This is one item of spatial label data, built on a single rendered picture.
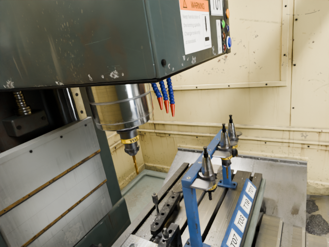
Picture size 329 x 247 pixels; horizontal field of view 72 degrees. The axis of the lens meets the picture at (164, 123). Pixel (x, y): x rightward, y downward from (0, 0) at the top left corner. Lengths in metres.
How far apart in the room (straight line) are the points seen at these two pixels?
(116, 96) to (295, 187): 1.26
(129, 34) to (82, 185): 0.85
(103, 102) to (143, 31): 0.22
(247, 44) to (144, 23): 1.13
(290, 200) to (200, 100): 0.81
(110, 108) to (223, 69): 1.08
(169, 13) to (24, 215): 0.85
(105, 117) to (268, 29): 1.11
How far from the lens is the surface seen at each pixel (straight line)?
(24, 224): 1.03
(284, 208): 1.50
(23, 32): 0.62
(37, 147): 0.97
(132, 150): 0.63
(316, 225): 1.55
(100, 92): 0.54
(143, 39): 0.38
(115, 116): 0.54
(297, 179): 1.60
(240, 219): 1.09
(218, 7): 0.69
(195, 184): 0.81
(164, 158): 1.99
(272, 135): 1.59
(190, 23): 0.51
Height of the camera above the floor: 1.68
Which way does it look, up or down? 19 degrees down
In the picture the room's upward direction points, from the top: 9 degrees counter-clockwise
